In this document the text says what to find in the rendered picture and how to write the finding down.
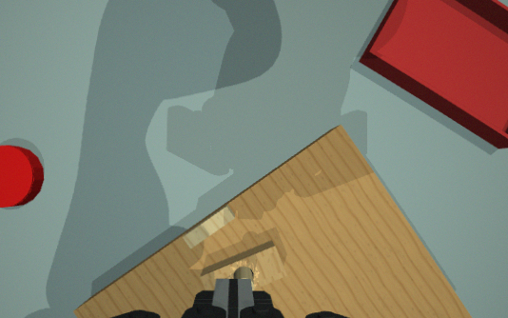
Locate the light brown wooden board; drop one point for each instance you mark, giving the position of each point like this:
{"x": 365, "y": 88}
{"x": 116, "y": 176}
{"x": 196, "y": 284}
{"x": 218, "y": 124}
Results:
{"x": 344, "y": 243}

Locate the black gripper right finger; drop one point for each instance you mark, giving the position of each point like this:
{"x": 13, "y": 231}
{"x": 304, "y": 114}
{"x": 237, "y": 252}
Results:
{"x": 258, "y": 304}

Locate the beige cylinder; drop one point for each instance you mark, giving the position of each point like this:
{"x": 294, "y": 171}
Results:
{"x": 244, "y": 273}

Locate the red open tray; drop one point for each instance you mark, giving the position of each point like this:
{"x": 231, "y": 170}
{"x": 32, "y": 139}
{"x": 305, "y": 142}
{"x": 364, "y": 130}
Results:
{"x": 453, "y": 56}

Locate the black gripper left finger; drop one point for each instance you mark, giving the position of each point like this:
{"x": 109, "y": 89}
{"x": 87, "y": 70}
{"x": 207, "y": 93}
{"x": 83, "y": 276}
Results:
{"x": 217, "y": 303}

